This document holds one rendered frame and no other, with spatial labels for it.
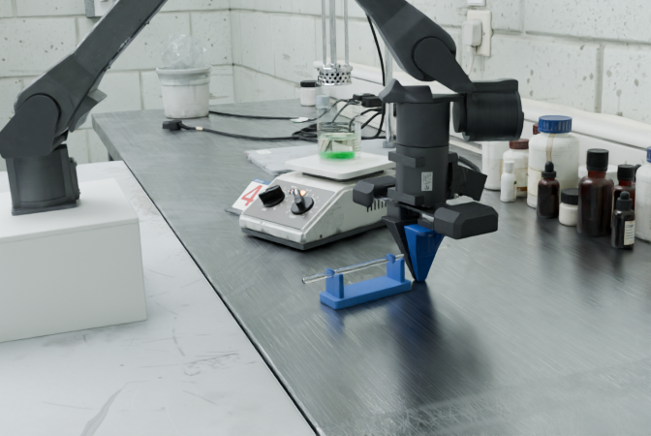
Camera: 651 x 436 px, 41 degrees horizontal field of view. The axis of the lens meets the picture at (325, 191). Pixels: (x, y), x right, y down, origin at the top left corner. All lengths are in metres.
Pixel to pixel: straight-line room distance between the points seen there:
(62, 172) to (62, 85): 0.10
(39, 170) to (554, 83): 0.92
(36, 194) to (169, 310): 0.18
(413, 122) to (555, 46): 0.66
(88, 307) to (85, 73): 0.23
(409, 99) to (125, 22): 0.30
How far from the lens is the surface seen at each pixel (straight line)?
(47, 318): 0.89
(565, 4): 1.51
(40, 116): 0.90
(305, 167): 1.16
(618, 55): 1.40
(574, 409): 0.72
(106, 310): 0.89
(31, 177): 0.93
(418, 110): 0.90
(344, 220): 1.12
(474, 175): 0.97
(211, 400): 0.73
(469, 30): 1.72
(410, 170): 0.92
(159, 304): 0.94
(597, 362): 0.80
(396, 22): 0.89
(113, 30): 0.90
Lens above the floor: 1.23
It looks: 14 degrees down
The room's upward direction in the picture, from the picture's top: 2 degrees counter-clockwise
